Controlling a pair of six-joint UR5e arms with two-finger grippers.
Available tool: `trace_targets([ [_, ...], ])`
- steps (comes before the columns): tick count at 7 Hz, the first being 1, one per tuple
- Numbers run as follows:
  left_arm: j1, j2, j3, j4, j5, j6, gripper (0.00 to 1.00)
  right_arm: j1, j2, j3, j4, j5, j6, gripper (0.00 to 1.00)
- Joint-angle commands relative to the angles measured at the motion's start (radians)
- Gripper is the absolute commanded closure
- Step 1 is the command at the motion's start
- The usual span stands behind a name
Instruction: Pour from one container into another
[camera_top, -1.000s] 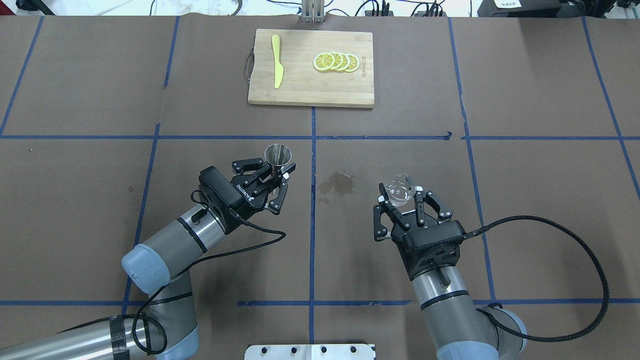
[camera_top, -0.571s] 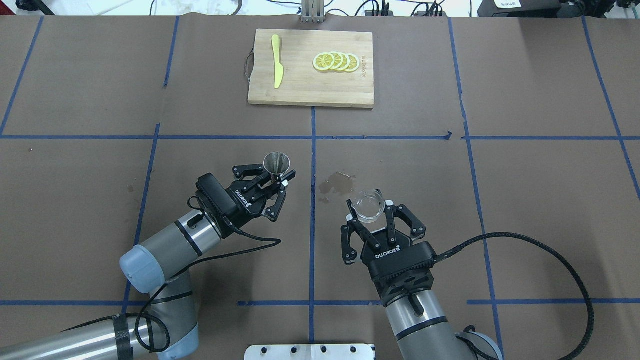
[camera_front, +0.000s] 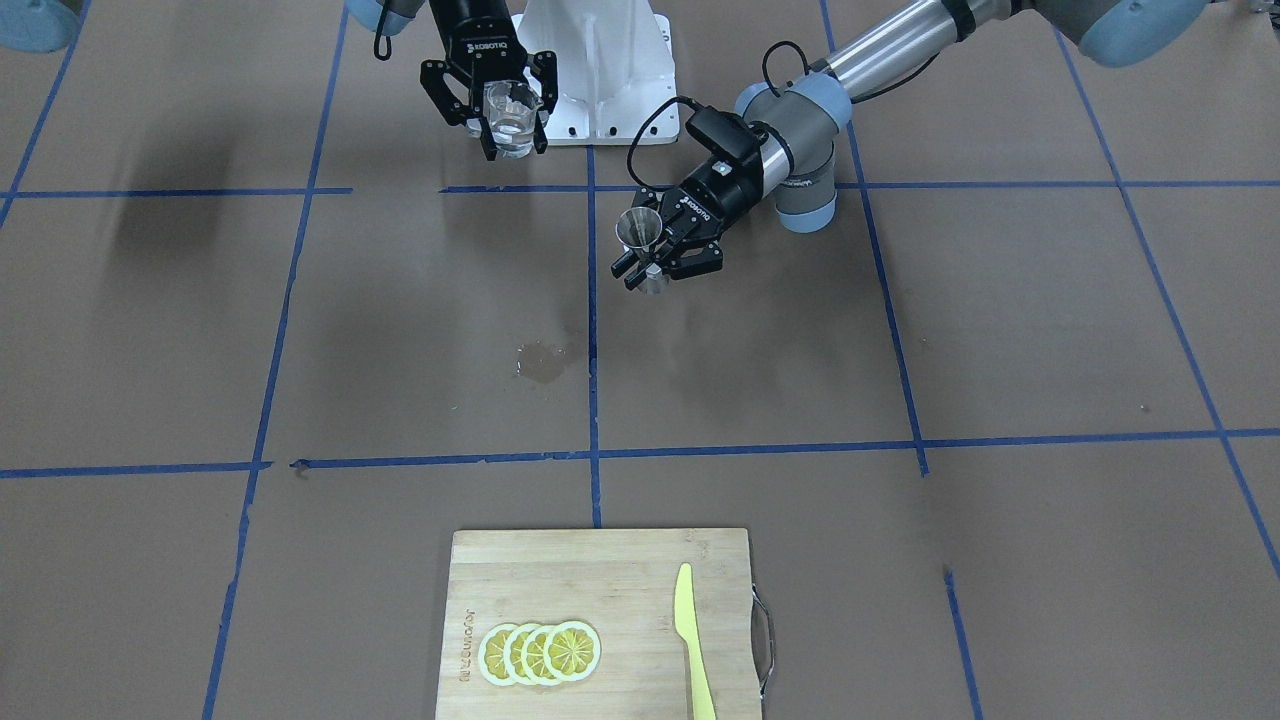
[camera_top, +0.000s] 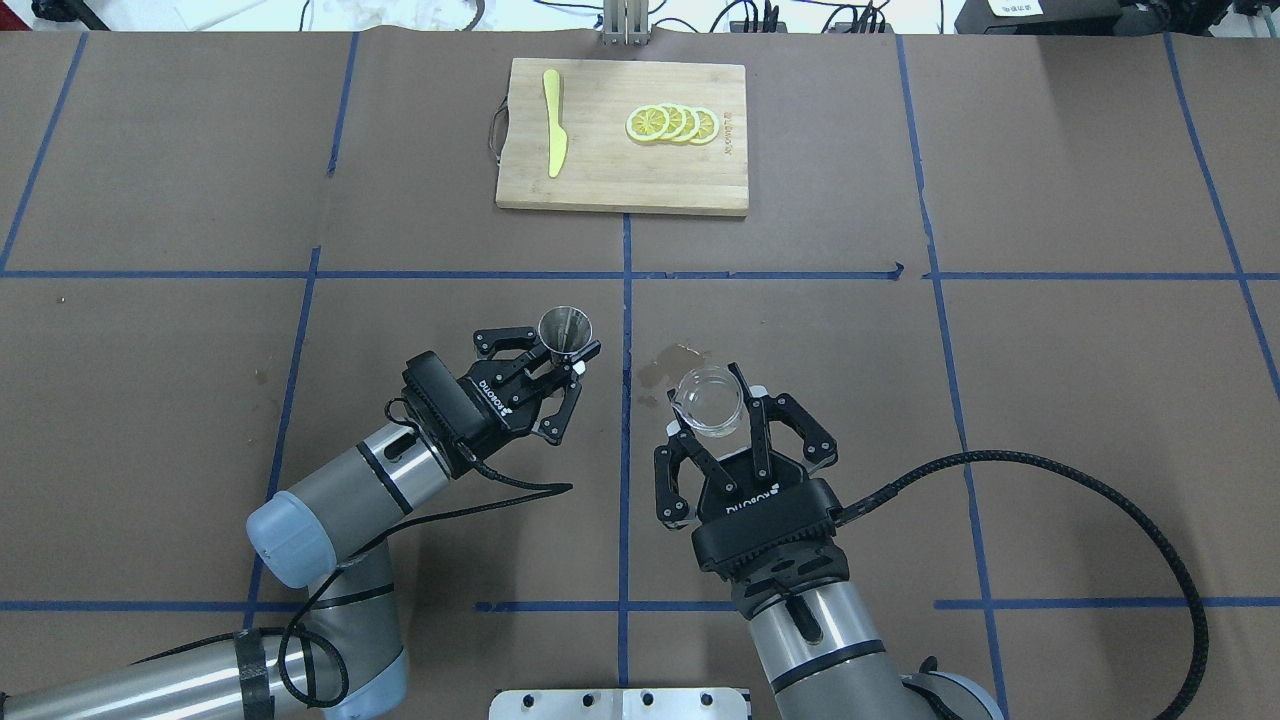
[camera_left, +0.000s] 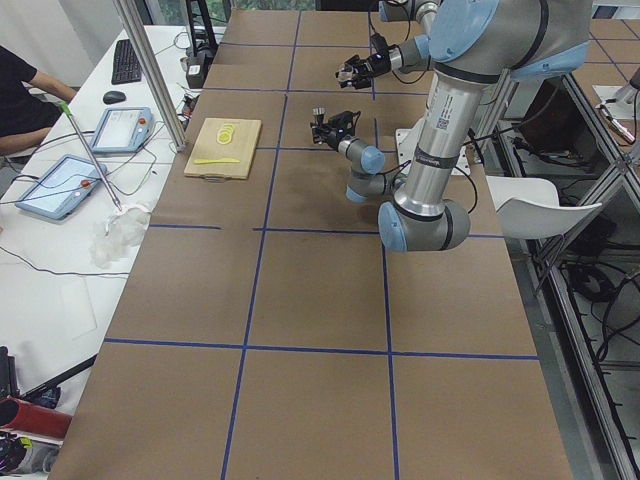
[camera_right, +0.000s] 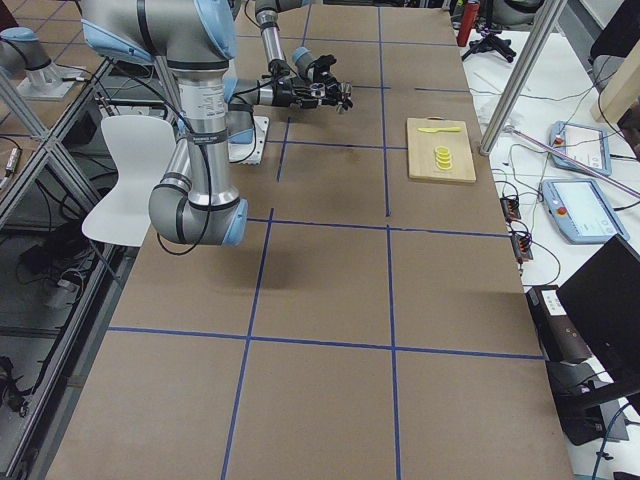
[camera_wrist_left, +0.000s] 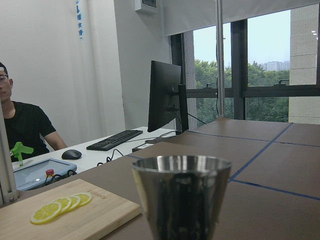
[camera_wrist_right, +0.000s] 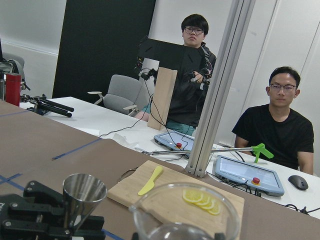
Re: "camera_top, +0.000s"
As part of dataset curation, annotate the lemon slice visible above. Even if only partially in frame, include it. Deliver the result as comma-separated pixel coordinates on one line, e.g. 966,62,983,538
623,102,723,147

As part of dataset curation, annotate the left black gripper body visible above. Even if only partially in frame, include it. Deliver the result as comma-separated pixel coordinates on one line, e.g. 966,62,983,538
456,360,561,446

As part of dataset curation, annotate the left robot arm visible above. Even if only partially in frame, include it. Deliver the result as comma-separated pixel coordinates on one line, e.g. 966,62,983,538
3,313,602,719

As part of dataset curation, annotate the black braided cable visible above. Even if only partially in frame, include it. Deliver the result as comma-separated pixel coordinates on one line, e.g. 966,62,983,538
835,450,1211,720

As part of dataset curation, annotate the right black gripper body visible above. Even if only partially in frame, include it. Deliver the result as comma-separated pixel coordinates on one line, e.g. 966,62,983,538
692,451,840,577

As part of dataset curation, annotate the aluminium frame post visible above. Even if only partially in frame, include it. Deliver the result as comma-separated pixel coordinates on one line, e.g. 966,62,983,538
600,0,652,47

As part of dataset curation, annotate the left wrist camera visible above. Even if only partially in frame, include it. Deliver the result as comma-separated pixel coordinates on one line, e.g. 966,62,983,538
401,351,486,448

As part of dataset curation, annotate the clear glass beaker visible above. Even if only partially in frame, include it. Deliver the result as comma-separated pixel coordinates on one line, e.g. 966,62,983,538
669,365,744,438

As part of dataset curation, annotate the yellow plastic knife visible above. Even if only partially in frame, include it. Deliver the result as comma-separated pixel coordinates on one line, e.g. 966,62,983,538
541,68,568,179

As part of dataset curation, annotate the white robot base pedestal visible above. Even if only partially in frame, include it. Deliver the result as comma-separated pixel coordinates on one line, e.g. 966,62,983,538
488,687,753,719

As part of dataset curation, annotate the steel measuring jigger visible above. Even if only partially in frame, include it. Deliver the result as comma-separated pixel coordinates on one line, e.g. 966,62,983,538
536,305,602,369

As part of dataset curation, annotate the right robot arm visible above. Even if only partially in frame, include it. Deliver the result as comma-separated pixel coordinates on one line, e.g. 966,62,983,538
654,389,1002,719

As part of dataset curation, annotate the wooden cutting board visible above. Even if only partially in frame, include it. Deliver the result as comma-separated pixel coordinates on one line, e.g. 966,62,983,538
495,56,750,217

